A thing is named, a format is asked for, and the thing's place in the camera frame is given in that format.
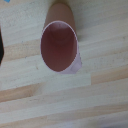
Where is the pink plastic cup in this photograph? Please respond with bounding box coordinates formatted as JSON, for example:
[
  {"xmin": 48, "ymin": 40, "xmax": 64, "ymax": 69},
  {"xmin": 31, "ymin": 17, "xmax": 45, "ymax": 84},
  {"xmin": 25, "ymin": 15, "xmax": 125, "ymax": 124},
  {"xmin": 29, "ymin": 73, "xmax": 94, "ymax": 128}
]
[{"xmin": 40, "ymin": 2, "xmax": 83, "ymax": 76}]

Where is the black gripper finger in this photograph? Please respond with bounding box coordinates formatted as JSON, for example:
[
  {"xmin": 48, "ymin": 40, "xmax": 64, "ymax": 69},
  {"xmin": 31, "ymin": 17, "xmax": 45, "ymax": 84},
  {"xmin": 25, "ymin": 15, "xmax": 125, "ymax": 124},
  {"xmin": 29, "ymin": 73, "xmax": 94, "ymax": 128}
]
[{"xmin": 0, "ymin": 29, "xmax": 5, "ymax": 64}]

